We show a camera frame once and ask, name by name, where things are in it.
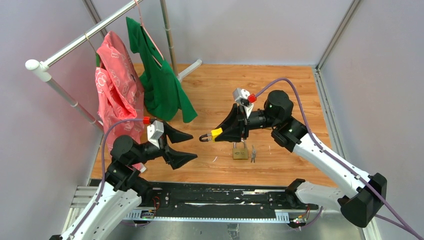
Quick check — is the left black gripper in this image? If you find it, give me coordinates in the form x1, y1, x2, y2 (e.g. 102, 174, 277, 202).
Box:
130, 120, 198, 168

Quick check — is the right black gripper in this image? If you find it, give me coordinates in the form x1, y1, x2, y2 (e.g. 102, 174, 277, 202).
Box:
213, 103, 279, 143

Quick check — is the yellow black padlock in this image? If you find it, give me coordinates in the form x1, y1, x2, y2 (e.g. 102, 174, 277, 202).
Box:
199, 128, 223, 142

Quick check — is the brass padlock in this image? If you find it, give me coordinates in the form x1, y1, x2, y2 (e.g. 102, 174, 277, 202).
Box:
232, 139, 249, 160

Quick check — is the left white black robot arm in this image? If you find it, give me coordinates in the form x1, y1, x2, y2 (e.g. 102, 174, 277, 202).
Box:
51, 117, 197, 240

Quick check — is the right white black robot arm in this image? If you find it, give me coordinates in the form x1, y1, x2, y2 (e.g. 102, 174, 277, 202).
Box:
211, 88, 387, 228

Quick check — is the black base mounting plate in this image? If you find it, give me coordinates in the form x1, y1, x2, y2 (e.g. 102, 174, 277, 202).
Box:
136, 181, 319, 222

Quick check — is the green garment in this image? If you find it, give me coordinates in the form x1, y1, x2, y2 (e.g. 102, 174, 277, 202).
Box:
126, 17, 198, 123

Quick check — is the pink patterned garment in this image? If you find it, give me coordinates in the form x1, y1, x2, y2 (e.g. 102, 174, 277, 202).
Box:
94, 31, 144, 149

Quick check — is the pink clothes hanger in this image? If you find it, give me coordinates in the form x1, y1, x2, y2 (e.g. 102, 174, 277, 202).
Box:
133, 0, 165, 67

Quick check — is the white metal clothes rack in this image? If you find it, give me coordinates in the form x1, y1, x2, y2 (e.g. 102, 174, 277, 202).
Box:
24, 0, 203, 133

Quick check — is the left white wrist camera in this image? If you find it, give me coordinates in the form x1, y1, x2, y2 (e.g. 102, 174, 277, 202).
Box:
146, 120, 164, 149

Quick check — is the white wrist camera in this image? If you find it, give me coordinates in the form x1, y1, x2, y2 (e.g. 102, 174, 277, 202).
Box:
232, 87, 257, 119
146, 120, 164, 149

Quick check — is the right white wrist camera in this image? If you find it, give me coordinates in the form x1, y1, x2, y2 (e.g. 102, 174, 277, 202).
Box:
232, 87, 257, 119

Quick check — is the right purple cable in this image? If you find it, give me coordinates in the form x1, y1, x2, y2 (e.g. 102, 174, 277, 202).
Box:
247, 77, 423, 240

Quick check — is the purple cable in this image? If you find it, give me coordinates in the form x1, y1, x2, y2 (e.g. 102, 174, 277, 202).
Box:
67, 116, 152, 240
247, 77, 423, 240

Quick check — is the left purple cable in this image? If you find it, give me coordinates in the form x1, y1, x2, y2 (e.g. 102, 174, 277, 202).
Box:
67, 116, 152, 240

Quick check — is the aluminium frame rail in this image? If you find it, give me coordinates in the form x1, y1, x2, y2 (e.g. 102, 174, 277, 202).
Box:
313, 0, 362, 151

